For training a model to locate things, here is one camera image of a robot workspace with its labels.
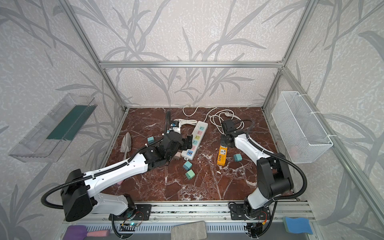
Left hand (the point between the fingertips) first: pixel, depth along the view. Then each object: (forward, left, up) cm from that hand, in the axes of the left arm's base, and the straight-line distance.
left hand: (189, 132), depth 78 cm
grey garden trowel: (+4, +44, -23) cm, 50 cm away
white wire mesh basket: (-11, -49, +13) cm, 52 cm away
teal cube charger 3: (+8, +28, -22) cm, 36 cm away
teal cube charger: (-10, +2, -21) cm, 23 cm away
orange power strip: (-4, -20, -20) cm, 28 cm away
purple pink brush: (-42, +50, -22) cm, 69 cm away
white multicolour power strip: (+12, -4, -21) cm, 25 cm away
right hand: (+6, -23, -14) cm, 27 cm away
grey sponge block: (-41, -4, -18) cm, 45 cm away
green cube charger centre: (-15, 0, -20) cm, 25 cm away
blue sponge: (-39, -51, -18) cm, 67 cm away
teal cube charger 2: (-5, -29, -20) cm, 36 cm away
